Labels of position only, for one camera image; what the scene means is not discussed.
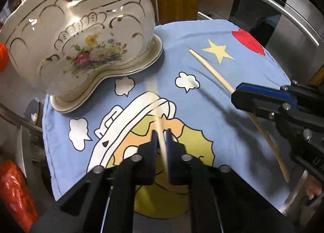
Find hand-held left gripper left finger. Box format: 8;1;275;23
30;129;159;233

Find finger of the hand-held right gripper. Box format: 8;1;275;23
231;90;289;122
235;82;298;107

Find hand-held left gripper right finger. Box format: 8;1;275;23
166;129;296;233

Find wooden chopstick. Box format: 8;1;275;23
145;76;169;170
189;49;290;183

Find floral ceramic utensil holder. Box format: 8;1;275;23
0;0;156;97

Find person's right hand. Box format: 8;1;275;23
305;176;324;200

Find blue cartoon printed cloth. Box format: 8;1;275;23
42;19;291;233

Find white ceramic saucer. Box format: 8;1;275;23
50;34;164;114

